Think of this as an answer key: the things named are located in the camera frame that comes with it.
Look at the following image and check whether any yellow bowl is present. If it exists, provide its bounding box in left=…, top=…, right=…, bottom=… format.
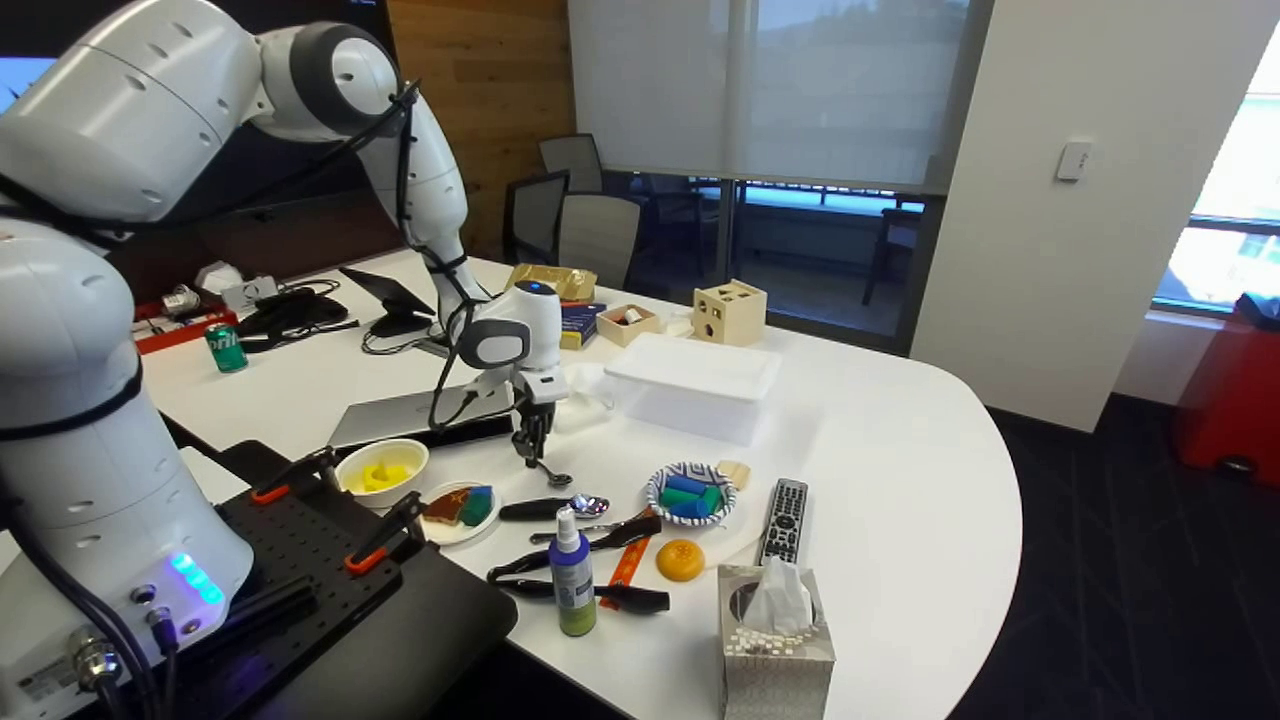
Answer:
left=331, top=436, right=433, bottom=505

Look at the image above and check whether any white light switch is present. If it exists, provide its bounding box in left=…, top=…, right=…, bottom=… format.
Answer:
left=1053, top=135, right=1096, bottom=188

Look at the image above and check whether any blue patterned bowl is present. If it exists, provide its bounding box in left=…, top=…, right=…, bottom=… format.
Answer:
left=643, top=461, right=736, bottom=532

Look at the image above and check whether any beige office chair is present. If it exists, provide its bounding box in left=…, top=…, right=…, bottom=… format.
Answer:
left=555, top=192, right=643, bottom=293

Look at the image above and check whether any black remote control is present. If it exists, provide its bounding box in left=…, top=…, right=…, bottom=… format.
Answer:
left=754, top=475, right=811, bottom=568

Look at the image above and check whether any small wooden tray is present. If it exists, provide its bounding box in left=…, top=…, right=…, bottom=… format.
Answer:
left=593, top=300, right=668, bottom=350

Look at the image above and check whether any white device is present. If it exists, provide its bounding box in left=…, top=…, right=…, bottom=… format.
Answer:
left=193, top=256, right=284, bottom=316

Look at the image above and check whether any silver spoon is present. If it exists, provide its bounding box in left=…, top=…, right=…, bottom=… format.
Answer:
left=528, top=443, right=577, bottom=490

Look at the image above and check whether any black marker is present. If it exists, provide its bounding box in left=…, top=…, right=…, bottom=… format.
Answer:
left=492, top=573, right=677, bottom=619
left=486, top=510, right=668, bottom=588

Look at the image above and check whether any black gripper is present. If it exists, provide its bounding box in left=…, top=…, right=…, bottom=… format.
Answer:
left=514, top=371, right=565, bottom=468

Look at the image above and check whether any red bin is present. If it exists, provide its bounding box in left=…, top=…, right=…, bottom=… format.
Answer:
left=1172, top=293, right=1280, bottom=486

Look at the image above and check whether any dark chair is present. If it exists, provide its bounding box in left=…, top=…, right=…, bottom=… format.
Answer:
left=862, top=196, right=933, bottom=313

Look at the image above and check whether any cardboard box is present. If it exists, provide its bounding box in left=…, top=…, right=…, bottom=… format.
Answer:
left=510, top=260, right=600, bottom=313

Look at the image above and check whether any orange pen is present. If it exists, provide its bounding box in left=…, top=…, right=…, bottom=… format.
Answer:
left=595, top=532, right=658, bottom=617

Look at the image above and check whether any orange round toy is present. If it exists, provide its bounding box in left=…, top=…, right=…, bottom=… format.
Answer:
left=651, top=537, right=708, bottom=585

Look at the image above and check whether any grey roller blind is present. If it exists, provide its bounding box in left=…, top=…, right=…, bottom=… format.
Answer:
left=565, top=0, right=995, bottom=201

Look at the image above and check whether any clear plastic lidded container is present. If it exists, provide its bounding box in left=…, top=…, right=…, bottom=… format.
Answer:
left=593, top=330, right=785, bottom=443

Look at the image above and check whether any grey office chair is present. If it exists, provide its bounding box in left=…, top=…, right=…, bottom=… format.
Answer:
left=500, top=172, right=571, bottom=264
left=538, top=130, right=608, bottom=201

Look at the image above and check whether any black gear bundle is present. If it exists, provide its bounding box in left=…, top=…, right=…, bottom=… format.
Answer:
left=238, top=281, right=359, bottom=350

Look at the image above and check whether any small spray bottle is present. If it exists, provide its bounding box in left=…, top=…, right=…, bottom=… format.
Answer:
left=550, top=505, right=600, bottom=639

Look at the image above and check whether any black flat mat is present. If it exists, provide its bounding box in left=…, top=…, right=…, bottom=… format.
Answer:
left=244, top=544, right=521, bottom=720

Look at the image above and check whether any green can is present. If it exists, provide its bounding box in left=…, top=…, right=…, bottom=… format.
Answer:
left=204, top=324, right=252, bottom=375

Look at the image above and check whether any black orange clamp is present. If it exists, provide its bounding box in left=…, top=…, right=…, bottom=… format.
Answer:
left=250, top=443, right=346, bottom=510
left=339, top=490, right=429, bottom=580

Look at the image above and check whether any red flat tool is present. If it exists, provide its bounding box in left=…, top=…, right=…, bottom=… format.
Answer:
left=134, top=308, right=244, bottom=359

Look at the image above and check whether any silver laptop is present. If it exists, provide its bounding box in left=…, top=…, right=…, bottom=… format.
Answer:
left=330, top=375, right=528, bottom=454

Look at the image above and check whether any grey tissue box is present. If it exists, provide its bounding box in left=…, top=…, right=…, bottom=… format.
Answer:
left=718, top=554, right=842, bottom=720

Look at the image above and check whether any bright tall window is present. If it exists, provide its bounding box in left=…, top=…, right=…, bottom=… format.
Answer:
left=1151, top=22, right=1280, bottom=318

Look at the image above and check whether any black handled tool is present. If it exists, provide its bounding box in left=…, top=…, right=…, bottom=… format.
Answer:
left=498, top=490, right=616, bottom=527

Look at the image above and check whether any black perforated mounting board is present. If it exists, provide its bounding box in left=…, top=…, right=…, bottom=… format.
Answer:
left=198, top=438, right=424, bottom=644

